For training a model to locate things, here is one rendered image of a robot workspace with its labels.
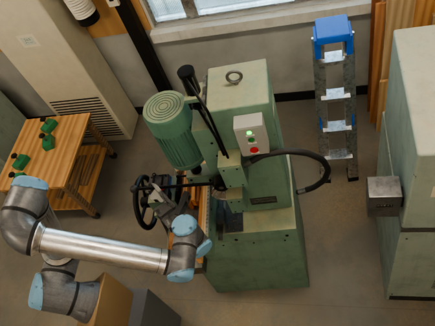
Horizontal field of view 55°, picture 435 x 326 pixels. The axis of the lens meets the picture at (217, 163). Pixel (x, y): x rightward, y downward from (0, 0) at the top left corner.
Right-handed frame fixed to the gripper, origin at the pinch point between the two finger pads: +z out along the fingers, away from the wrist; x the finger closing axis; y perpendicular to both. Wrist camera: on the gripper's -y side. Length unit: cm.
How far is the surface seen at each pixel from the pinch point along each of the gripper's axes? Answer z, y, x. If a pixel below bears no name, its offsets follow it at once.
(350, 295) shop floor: -66, -53, 106
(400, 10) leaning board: 3, -165, 9
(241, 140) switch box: -31, -29, -35
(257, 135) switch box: -35, -34, -36
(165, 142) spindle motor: -3.9, -11.6, -27.0
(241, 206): -29.2, -22.3, 5.2
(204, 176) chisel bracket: -5.6, -20.3, 5.5
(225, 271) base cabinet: -18, -5, 74
